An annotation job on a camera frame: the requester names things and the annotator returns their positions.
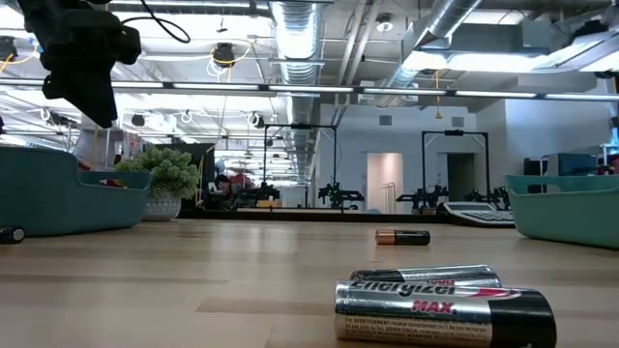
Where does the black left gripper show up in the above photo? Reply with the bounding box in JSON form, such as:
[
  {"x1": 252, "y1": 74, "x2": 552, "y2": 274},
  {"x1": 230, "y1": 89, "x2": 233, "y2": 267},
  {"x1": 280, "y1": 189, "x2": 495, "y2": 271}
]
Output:
[{"x1": 16, "y1": 0, "x2": 144, "y2": 130}]

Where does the black aluminium table frame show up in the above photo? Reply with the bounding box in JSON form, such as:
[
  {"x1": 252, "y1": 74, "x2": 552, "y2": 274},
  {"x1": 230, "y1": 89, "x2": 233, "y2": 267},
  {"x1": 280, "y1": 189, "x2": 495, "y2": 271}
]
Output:
[{"x1": 177, "y1": 206, "x2": 449, "y2": 225}]

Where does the silver Energizer battery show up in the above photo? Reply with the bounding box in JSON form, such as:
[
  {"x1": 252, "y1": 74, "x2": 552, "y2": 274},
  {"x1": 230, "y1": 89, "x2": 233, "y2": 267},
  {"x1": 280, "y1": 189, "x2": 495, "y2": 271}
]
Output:
[
  {"x1": 333, "y1": 278, "x2": 559, "y2": 348},
  {"x1": 348, "y1": 263, "x2": 504, "y2": 290}
]

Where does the black copper-top battery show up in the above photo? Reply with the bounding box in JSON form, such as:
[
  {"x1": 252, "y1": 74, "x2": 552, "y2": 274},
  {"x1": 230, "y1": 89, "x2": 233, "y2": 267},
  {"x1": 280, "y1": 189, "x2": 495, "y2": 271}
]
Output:
[{"x1": 374, "y1": 228, "x2": 432, "y2": 247}]

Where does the black background station frame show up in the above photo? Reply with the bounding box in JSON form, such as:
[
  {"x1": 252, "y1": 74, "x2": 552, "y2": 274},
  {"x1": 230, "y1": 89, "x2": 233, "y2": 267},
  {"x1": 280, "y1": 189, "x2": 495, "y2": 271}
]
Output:
[
  {"x1": 420, "y1": 129, "x2": 490, "y2": 214},
  {"x1": 262, "y1": 123, "x2": 339, "y2": 210}
]

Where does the white door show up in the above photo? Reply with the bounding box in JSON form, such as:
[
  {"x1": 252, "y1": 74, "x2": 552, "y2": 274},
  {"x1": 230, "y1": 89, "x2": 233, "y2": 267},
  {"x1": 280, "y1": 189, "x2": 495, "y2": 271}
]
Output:
[{"x1": 366, "y1": 152, "x2": 405, "y2": 215}]

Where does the green succulent in patterned pot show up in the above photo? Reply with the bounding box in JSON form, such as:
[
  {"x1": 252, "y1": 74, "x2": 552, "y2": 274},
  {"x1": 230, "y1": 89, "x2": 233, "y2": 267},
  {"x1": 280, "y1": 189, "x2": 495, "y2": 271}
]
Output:
[{"x1": 114, "y1": 143, "x2": 202, "y2": 223}]

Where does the person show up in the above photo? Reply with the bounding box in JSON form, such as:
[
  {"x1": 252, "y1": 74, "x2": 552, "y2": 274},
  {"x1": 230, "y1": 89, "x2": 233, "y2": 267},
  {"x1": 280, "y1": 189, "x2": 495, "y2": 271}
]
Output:
[
  {"x1": 230, "y1": 172, "x2": 256, "y2": 190},
  {"x1": 214, "y1": 173, "x2": 233, "y2": 210}
]

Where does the black and silver battery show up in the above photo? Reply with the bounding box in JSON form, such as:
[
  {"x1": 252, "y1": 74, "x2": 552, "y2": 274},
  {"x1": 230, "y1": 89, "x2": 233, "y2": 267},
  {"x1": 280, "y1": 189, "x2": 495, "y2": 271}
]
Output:
[{"x1": 0, "y1": 226, "x2": 27, "y2": 246}]

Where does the long LED light bar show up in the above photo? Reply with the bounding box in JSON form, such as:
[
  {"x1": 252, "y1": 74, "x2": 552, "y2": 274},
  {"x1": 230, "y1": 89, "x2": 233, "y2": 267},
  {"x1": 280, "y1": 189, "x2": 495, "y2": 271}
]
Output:
[{"x1": 0, "y1": 76, "x2": 619, "y2": 103}]

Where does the teal plastic bin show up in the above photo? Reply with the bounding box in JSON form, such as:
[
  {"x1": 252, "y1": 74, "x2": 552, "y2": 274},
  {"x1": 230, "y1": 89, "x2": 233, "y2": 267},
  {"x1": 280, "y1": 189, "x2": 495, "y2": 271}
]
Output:
[
  {"x1": 502, "y1": 173, "x2": 619, "y2": 251},
  {"x1": 0, "y1": 145, "x2": 153, "y2": 239}
]

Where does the black ceiling-mounted camera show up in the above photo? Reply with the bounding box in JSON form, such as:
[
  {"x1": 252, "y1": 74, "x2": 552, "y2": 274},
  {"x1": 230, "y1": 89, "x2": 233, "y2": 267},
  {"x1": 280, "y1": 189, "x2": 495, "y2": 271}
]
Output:
[{"x1": 211, "y1": 42, "x2": 238, "y2": 69}]

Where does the blue computer monitor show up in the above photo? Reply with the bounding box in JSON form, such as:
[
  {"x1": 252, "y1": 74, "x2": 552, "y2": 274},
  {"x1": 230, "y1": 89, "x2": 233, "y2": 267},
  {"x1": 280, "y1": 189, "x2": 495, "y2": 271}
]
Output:
[{"x1": 523, "y1": 153, "x2": 600, "y2": 178}]

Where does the white desk calculator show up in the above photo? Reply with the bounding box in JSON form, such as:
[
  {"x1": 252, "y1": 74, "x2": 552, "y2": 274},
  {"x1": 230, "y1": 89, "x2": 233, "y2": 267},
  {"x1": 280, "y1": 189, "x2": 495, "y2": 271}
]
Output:
[{"x1": 435, "y1": 200, "x2": 516, "y2": 229}]

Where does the silver ventilation duct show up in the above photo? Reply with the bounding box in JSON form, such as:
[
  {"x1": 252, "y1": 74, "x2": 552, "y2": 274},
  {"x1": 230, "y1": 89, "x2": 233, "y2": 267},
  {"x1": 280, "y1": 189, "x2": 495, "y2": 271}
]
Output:
[
  {"x1": 374, "y1": 0, "x2": 485, "y2": 108},
  {"x1": 269, "y1": 0, "x2": 324, "y2": 183}
]

